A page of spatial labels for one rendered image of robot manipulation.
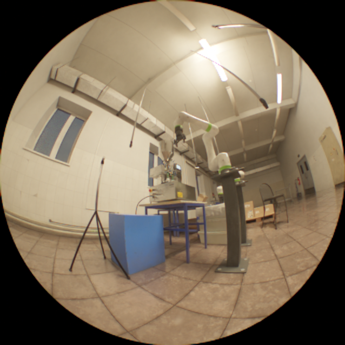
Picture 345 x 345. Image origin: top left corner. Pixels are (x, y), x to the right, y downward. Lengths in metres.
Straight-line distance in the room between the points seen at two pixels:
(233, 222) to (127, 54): 4.41
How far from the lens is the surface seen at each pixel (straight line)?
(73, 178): 2.47
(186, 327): 0.71
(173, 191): 1.34
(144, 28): 3.96
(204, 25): 4.07
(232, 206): 1.02
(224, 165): 1.09
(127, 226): 1.02
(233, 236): 1.06
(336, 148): 5.21
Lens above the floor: 0.62
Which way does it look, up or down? 21 degrees up
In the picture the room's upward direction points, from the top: 3 degrees counter-clockwise
